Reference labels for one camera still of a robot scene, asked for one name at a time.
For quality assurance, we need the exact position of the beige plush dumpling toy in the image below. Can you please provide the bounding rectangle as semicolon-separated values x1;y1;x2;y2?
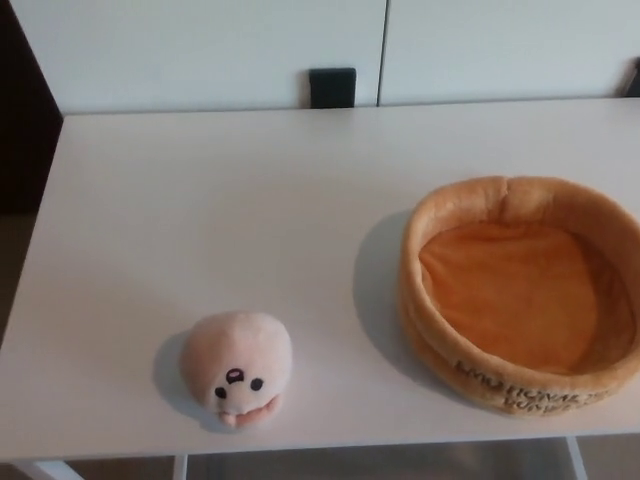
180;310;293;431

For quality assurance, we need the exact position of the orange round plush plate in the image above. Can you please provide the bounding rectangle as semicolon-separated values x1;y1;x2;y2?
397;176;640;421

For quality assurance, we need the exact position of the black wall bracket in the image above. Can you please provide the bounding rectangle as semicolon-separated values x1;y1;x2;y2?
308;67;358;109

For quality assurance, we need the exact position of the black cabinet handle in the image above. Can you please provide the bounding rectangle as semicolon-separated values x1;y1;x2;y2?
623;56;640;97

